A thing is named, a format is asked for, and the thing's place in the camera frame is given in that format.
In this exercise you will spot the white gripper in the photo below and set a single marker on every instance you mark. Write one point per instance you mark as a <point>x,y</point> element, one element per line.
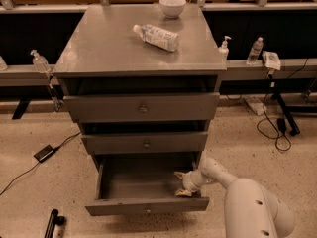
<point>188,182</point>

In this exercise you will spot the grey bottom drawer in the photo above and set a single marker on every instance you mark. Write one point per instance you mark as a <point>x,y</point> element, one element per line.
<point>144,183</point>

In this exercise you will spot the grey drawer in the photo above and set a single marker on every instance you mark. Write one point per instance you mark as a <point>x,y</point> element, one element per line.
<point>144,143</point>
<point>142,107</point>
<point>144,183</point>

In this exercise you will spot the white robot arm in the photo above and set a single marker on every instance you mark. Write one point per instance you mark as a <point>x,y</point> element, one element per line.
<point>250,210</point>

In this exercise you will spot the grey middle drawer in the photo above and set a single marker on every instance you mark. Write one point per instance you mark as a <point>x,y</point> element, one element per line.
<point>144,143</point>

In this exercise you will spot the grey drawer cabinet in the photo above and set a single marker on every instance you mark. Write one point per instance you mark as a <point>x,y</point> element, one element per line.
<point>105,56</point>

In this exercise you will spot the grey top drawer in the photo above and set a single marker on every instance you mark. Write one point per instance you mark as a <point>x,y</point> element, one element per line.
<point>142,107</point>

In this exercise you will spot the flat paper on floor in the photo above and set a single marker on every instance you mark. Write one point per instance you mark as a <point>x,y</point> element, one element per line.
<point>255,105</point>

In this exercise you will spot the black stand leg right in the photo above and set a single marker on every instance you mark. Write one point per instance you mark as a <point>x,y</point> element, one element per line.
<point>294,128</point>

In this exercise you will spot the black stand leg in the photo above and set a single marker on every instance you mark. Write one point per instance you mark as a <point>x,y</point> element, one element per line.
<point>21,108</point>
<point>294,128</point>

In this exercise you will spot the white pump dispenser bottle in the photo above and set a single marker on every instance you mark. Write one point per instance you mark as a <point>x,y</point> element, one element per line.
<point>223,49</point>

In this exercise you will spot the black power adapter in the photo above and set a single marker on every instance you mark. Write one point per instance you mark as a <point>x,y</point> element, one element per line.
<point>44,153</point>

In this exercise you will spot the lying plastic water bottle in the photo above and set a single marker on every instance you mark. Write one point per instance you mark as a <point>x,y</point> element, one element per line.
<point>158,37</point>

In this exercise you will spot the white crumpled packet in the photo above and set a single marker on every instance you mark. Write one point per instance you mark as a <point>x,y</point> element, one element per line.
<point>271,60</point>

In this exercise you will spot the standing clear water bottle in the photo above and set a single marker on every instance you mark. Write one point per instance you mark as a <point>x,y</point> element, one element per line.
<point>255,51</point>

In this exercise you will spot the black stand leg left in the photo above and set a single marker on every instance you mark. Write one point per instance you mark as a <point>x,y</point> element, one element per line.
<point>21,108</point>

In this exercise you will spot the white ceramic bowl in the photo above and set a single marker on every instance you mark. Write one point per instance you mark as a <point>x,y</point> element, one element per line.
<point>172,8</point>

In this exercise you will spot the clear pump bottle left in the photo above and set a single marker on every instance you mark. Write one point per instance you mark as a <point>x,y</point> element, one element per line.
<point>40,63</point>

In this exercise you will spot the black handle object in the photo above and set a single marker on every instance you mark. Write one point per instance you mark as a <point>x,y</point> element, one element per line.
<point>55,226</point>

